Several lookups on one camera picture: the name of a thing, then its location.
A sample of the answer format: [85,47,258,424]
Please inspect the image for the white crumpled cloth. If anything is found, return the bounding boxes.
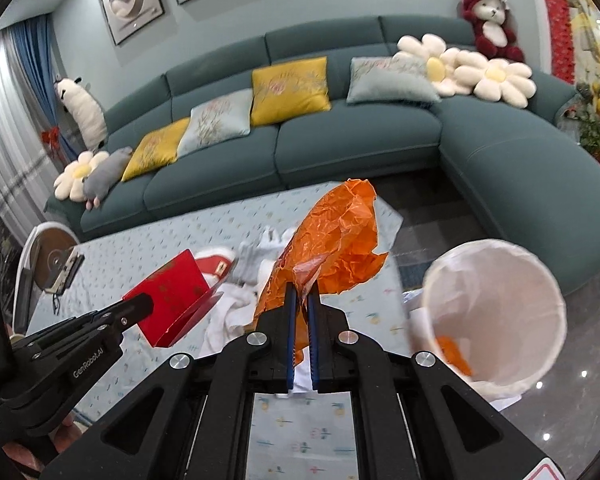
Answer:
[200,280,272,357]

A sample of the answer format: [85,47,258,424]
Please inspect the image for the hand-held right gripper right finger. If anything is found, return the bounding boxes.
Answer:
[307,291,567,480]

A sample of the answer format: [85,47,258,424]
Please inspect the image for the large yellow embroidered cushion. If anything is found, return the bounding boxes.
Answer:
[251,56,332,127]

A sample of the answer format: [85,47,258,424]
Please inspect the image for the framed abstract wall picture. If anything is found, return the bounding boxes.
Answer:
[98,0,166,46]

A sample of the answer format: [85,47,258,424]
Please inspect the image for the red paper envelope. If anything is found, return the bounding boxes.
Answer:
[121,249,225,349]

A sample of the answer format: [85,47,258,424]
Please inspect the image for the beige and black small device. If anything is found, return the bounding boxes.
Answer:
[42,252,86,296]

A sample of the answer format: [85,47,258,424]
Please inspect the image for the red and white packet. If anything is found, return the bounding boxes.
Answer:
[194,246,239,286]

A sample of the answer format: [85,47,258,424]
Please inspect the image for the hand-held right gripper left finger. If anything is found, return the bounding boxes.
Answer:
[40,282,299,480]

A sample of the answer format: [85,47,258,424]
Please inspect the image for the teal sectional sofa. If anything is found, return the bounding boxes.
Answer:
[44,14,600,297]

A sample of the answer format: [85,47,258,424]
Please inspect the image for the small white flower pillow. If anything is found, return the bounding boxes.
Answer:
[54,151,110,203]

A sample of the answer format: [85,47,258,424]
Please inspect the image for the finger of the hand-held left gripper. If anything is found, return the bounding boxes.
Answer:
[55,293,154,357]

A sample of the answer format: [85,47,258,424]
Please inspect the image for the orange plastic scrap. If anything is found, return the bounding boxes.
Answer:
[437,335,474,377]

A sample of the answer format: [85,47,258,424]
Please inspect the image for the blue curtain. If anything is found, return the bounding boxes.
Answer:
[10,12,81,161]

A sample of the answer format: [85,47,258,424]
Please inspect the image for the red and white teddy bear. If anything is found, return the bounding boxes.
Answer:
[461,0,527,61]

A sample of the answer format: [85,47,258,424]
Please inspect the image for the floral printed tablecloth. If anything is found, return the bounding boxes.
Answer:
[10,180,431,480]

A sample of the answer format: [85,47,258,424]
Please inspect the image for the grey mouse plush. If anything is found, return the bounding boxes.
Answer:
[82,146,134,211]

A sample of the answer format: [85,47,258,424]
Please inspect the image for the white sheer curtain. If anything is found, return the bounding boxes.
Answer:
[0,35,76,241]

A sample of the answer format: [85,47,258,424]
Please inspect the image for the small yellow embroidered cushion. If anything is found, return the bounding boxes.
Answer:
[121,117,191,182]

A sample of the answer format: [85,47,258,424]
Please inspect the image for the pale teal embroidered cushion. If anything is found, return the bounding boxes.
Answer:
[176,89,254,157]

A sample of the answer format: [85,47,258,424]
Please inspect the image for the white panda plush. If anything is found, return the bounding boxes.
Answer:
[54,76,109,150]

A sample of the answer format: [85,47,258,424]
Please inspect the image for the white chair with brown seat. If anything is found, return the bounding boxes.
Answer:
[12,221,79,336]

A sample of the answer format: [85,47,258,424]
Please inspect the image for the red wall decoration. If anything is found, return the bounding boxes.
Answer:
[530,0,600,86]

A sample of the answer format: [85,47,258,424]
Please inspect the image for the white bin with liner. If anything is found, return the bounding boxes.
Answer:
[421,240,567,402]

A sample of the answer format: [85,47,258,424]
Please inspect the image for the grey-green embroidered cushion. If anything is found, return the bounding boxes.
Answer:
[346,55,442,106]

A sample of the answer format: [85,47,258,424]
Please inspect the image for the orange plastic bag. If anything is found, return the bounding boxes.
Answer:
[252,178,392,367]

